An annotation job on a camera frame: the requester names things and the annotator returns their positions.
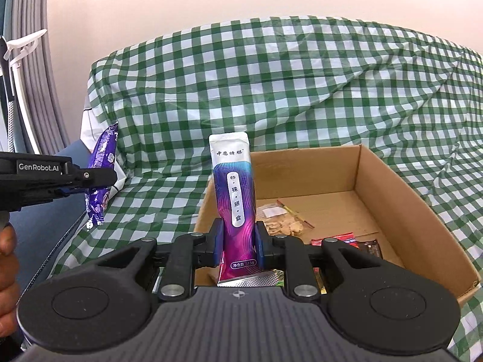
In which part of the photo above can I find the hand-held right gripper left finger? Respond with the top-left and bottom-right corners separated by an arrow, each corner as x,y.
91,219 -> 224,300

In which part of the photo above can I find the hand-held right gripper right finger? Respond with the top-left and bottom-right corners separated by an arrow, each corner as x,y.
256,222 -> 382,300

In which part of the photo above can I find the clear cookie packet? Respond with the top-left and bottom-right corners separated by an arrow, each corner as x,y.
256,199 -> 315,237

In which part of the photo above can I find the purple snack bar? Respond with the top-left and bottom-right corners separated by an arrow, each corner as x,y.
84,122 -> 120,230

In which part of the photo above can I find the small silver sachet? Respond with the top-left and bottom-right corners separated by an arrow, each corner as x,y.
209,133 -> 282,287

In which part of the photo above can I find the yellow snack packet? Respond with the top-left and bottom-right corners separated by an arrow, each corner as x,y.
315,268 -> 330,295

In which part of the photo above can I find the red snack packet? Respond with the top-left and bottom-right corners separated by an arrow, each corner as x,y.
310,233 -> 357,246

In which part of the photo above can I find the dark brown snack packet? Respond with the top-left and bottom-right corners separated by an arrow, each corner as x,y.
353,238 -> 382,260

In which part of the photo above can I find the brown cardboard box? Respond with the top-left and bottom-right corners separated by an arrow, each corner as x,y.
194,144 -> 481,306

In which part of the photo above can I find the person's left hand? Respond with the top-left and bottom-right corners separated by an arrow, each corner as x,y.
0,223 -> 21,338

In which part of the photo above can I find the grey curtain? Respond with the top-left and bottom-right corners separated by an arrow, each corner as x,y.
11,0 -> 70,155

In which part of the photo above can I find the white plastic hanger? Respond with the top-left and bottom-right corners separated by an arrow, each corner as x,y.
5,28 -> 49,155

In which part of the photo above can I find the green white checkered cloth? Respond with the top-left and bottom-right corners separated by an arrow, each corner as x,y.
49,16 -> 483,362

